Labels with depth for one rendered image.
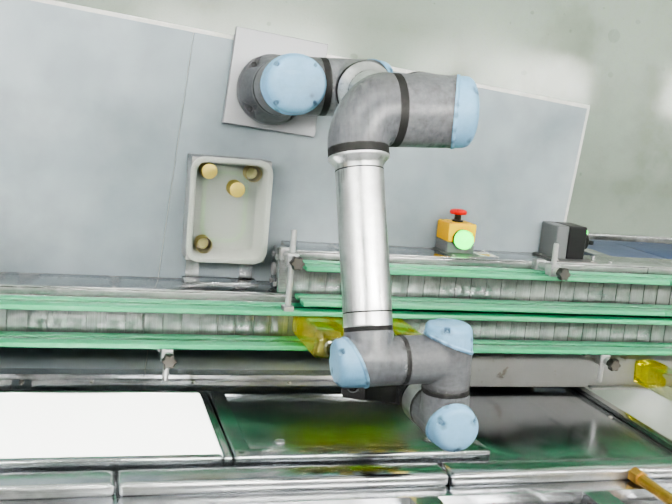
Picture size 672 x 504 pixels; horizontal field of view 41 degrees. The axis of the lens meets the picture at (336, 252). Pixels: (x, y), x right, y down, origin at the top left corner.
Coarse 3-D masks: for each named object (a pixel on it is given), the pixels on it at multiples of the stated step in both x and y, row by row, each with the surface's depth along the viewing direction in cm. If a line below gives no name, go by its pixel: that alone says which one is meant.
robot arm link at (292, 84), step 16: (272, 64) 173; (288, 64) 172; (304, 64) 172; (320, 64) 176; (256, 80) 181; (272, 80) 172; (288, 80) 172; (304, 80) 173; (320, 80) 173; (256, 96) 183; (272, 96) 172; (288, 96) 172; (304, 96) 173; (320, 96) 173; (272, 112) 182; (288, 112) 174; (304, 112) 174; (320, 112) 179
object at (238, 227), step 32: (224, 160) 187; (256, 160) 189; (192, 192) 186; (224, 192) 195; (256, 192) 197; (192, 224) 188; (224, 224) 197; (256, 224) 197; (192, 256) 189; (224, 256) 192; (256, 256) 194
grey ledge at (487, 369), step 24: (480, 360) 208; (504, 360) 209; (528, 360) 211; (552, 360) 213; (576, 360) 215; (624, 360) 218; (480, 384) 209; (504, 384) 210; (528, 384) 212; (552, 384) 214; (576, 384) 216; (600, 384) 218; (624, 384) 220
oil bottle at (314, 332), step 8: (296, 320) 190; (304, 320) 184; (312, 320) 183; (320, 320) 183; (328, 320) 184; (296, 328) 189; (304, 328) 183; (312, 328) 177; (320, 328) 177; (328, 328) 177; (336, 328) 178; (304, 336) 183; (312, 336) 177; (320, 336) 174; (328, 336) 174; (336, 336) 174; (304, 344) 182; (312, 344) 176; (320, 344) 174; (312, 352) 176; (320, 352) 174
